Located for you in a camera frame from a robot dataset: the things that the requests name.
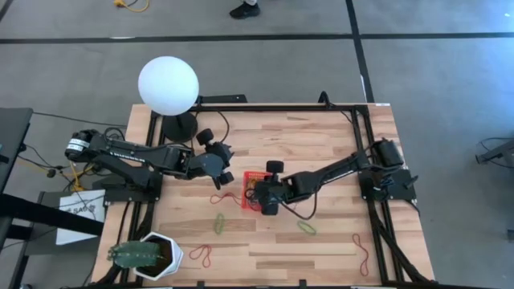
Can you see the white paper sheet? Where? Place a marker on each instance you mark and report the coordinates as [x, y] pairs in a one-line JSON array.
[[86, 198]]

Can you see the black frame bracket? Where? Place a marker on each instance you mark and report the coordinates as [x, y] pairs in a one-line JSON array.
[[302, 283], [199, 283]]

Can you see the green cactus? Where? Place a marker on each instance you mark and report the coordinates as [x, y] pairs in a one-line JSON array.
[[134, 254]]

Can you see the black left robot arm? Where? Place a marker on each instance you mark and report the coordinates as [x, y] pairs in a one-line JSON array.
[[132, 154]]

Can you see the person's foot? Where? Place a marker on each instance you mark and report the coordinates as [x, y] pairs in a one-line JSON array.
[[245, 10]]

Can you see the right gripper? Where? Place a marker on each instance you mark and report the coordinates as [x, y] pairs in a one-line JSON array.
[[267, 192]]

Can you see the green rubber band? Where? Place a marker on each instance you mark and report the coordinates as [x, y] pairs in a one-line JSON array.
[[300, 222], [214, 225]]

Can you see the white globe table lamp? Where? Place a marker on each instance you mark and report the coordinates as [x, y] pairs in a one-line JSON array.
[[168, 84]]

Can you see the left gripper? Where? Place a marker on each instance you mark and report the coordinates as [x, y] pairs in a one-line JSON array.
[[214, 160]]

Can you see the black beam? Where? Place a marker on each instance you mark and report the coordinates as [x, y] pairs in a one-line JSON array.
[[40, 212]]

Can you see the grey box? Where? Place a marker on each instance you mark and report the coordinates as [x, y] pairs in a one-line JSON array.
[[40, 245]]

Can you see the red rubber band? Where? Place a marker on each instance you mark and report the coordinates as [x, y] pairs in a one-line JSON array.
[[227, 195], [367, 257], [209, 261]]

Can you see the white hexagonal plant pot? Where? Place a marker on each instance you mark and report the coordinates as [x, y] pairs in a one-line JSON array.
[[174, 257]]

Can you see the dark grey desk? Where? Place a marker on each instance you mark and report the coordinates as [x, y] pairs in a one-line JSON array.
[[14, 132]]

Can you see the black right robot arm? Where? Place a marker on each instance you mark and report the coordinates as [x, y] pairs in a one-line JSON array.
[[329, 172]]

